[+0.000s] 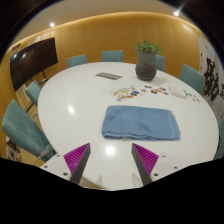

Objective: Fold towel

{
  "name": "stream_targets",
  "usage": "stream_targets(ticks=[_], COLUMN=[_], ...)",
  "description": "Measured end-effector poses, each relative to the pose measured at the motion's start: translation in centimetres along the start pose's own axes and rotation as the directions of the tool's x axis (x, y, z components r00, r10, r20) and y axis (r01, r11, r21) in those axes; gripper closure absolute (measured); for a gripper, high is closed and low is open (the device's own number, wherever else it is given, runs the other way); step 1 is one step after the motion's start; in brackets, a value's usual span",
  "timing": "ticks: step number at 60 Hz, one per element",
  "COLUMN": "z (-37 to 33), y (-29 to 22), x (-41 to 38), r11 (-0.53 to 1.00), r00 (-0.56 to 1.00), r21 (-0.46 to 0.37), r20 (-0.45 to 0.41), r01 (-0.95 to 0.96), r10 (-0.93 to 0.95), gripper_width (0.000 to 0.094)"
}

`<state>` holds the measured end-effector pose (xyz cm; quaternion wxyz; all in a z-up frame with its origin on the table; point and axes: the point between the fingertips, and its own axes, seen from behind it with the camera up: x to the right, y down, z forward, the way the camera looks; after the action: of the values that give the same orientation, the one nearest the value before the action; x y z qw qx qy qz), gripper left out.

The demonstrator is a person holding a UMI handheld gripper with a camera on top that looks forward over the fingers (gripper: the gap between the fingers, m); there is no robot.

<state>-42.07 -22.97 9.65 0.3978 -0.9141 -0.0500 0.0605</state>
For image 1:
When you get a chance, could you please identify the ceiling spotlights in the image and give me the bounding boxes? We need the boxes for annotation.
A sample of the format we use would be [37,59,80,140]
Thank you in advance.
[49,9,181,28]

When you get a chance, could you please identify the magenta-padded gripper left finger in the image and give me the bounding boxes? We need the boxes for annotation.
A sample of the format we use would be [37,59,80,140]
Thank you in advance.
[39,142,92,185]

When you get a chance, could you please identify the white flat box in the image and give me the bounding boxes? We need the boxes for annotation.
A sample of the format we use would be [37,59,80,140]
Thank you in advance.
[168,85,189,100]

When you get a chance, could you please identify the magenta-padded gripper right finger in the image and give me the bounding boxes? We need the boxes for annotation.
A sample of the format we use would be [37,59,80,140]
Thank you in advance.
[131,142,188,186]

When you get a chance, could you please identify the black television screen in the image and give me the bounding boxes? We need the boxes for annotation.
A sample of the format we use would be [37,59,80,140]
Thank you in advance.
[9,37,59,93]

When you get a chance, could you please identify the sheet of colourful stickers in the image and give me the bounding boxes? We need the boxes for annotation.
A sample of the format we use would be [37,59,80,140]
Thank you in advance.
[109,85,147,102]

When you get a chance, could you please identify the teal chairs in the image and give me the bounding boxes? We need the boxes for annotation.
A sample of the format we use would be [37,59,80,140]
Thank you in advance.
[1,49,224,161]

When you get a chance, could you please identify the potted plant in grey pot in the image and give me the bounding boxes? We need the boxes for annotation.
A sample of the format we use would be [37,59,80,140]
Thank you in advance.
[134,39,164,82]

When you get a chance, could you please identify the white calligraphy banner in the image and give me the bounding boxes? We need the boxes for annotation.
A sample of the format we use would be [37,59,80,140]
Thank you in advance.
[197,35,224,118]

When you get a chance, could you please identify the blue towel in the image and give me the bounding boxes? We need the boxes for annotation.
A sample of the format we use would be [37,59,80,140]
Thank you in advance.
[101,105,182,142]

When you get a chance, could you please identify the grey table cable hatch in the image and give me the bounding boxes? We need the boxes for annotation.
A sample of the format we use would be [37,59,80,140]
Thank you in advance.
[94,71,124,81]

